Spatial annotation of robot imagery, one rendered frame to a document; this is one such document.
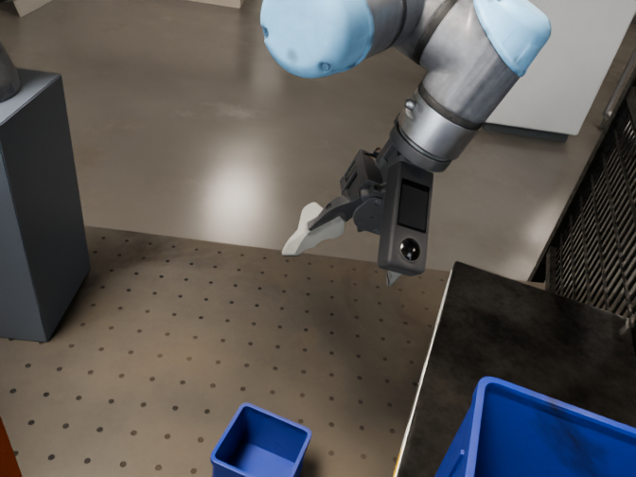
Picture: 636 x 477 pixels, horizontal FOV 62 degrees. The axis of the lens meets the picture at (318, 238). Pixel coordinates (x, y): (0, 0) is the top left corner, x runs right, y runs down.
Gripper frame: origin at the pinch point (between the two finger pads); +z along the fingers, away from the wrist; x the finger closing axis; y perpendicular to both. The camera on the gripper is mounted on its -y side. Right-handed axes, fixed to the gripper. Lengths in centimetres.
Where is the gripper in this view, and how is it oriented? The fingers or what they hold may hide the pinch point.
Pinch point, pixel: (337, 275)
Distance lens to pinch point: 65.7
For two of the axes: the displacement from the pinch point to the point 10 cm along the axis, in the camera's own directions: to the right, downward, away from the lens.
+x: -8.9, -2.8, -3.6
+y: -0.7, -6.9, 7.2
